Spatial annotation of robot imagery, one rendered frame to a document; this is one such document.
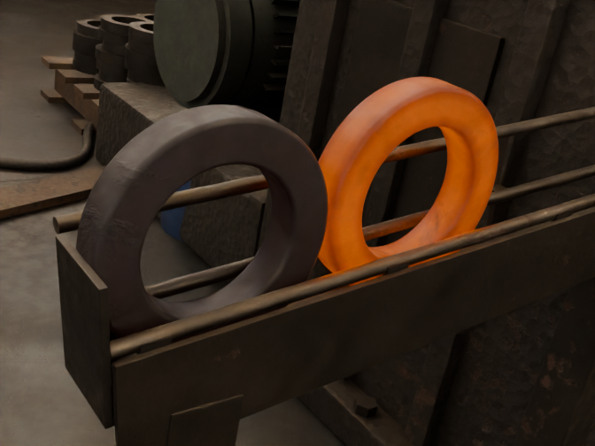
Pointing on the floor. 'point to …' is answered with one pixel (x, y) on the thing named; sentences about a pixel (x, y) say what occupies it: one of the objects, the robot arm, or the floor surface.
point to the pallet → (103, 62)
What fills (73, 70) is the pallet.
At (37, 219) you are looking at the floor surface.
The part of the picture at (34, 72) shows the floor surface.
